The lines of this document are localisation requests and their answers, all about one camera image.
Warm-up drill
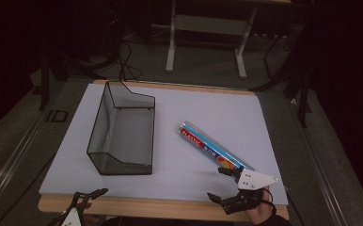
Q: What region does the pale lilac table mat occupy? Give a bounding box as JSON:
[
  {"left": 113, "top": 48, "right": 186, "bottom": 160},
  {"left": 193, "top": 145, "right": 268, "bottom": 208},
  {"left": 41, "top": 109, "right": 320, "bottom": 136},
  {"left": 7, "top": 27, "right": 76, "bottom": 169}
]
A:
[{"left": 39, "top": 82, "right": 290, "bottom": 206}]

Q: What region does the blue red plastic wrap box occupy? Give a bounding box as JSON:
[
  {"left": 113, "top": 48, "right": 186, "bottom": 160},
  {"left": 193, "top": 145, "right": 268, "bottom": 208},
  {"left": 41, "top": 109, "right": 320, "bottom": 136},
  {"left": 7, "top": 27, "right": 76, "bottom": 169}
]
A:
[{"left": 178, "top": 120, "right": 255, "bottom": 172}]

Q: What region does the black cable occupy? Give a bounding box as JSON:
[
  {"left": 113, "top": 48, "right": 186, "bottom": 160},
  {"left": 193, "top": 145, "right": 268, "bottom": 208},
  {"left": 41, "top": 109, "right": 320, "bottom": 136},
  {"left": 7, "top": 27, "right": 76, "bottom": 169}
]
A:
[{"left": 116, "top": 40, "right": 144, "bottom": 83}]

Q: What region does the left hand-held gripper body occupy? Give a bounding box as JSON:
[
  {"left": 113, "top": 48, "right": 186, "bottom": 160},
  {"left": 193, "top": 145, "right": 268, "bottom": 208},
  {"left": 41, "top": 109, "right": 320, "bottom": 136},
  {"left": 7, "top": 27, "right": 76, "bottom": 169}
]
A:
[{"left": 47, "top": 196, "right": 87, "bottom": 226}]

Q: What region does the person's left hand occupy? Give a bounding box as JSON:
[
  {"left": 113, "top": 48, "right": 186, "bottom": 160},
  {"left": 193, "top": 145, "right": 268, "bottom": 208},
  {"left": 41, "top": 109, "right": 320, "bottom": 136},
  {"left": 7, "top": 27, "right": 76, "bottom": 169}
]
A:
[{"left": 80, "top": 202, "right": 101, "bottom": 226}]

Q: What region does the black wire mesh basket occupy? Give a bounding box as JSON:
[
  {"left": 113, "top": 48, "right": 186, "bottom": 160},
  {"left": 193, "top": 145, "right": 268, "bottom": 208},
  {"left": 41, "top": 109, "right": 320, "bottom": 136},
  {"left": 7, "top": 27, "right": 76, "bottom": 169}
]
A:
[{"left": 86, "top": 80, "right": 156, "bottom": 176}]

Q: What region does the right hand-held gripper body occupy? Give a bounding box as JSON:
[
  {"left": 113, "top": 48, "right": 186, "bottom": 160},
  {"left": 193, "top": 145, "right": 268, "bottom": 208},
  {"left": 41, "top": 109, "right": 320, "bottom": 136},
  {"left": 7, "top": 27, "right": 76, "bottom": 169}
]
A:
[{"left": 220, "top": 169, "right": 279, "bottom": 217}]

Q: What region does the white metal table frame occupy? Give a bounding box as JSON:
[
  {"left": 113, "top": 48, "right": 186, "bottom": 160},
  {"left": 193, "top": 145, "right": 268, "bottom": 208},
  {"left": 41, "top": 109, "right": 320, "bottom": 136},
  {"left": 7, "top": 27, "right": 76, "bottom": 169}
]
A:
[{"left": 165, "top": 0, "right": 260, "bottom": 80}]

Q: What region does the dark floor socket plate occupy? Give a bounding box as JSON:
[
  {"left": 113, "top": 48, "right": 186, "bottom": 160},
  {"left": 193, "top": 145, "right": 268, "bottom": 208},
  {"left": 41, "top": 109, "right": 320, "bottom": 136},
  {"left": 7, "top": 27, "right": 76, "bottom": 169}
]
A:
[{"left": 45, "top": 109, "right": 70, "bottom": 123}]

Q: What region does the black metal stand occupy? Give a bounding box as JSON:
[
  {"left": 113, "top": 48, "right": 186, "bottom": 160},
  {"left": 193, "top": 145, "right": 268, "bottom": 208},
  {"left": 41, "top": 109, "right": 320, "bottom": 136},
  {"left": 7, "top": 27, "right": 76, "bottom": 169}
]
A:
[{"left": 250, "top": 31, "right": 313, "bottom": 128}]

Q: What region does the person's right hand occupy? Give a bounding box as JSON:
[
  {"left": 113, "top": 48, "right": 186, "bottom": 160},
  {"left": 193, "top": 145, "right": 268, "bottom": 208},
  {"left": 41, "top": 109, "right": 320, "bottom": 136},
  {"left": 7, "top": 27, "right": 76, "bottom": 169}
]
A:
[{"left": 245, "top": 186, "right": 277, "bottom": 226}]

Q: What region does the metal floor rail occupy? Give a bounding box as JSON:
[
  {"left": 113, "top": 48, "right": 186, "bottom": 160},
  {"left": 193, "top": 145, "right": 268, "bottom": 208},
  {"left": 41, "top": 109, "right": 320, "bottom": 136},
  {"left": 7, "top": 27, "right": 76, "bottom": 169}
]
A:
[
  {"left": 287, "top": 97, "right": 350, "bottom": 226},
  {"left": 0, "top": 103, "right": 56, "bottom": 215}
]

